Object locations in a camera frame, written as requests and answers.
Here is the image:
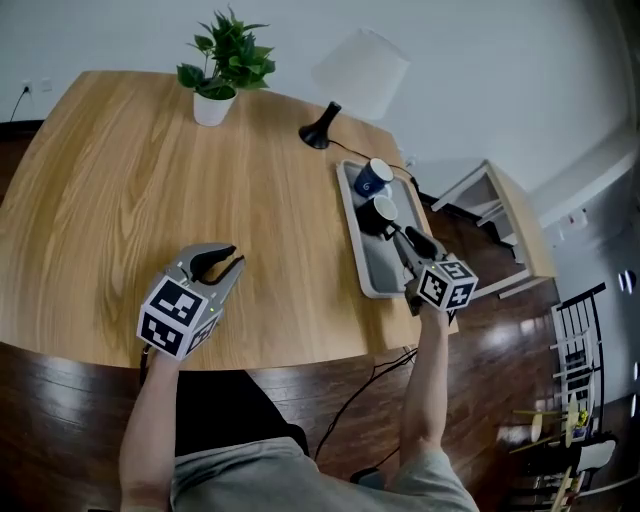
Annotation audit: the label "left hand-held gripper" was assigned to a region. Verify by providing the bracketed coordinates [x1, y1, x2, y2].
[136, 243, 247, 361]

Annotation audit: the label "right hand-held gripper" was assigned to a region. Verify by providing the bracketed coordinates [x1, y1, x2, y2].
[375, 222, 480, 318]

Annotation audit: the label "black cup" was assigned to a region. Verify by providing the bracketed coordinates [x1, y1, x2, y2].
[356, 194, 400, 236]

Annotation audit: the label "dark blue swirl cup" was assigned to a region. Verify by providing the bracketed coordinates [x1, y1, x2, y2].
[353, 157, 396, 200]

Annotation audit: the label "person's left forearm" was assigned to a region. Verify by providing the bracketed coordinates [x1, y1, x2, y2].
[118, 349, 181, 512]

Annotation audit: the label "person's right forearm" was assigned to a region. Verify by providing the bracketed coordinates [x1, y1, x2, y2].
[398, 305, 454, 479]

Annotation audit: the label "white tray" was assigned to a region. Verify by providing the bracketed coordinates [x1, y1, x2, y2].
[335, 158, 436, 300]

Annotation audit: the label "white wooden side cabinet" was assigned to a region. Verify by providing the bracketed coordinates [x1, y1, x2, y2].
[430, 158, 558, 300]

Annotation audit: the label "white plant pot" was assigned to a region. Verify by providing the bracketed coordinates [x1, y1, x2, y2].
[192, 88, 238, 128]

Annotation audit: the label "black table lamp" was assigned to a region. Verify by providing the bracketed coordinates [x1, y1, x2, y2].
[298, 27, 412, 150]

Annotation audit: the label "black metal railing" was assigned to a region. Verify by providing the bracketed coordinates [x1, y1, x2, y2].
[549, 282, 609, 436]

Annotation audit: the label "green potted plant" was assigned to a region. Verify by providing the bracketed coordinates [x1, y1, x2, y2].
[175, 4, 277, 101]

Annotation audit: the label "person's grey shorts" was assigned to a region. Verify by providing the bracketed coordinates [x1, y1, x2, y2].
[169, 436, 481, 512]

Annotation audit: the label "wooden stool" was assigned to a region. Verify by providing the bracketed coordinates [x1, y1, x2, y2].
[509, 394, 584, 454]

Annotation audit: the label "black lamp cable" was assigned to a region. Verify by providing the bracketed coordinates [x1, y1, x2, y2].
[329, 139, 420, 189]

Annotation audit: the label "black floor cables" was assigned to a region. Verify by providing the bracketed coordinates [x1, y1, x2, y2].
[310, 347, 419, 469]

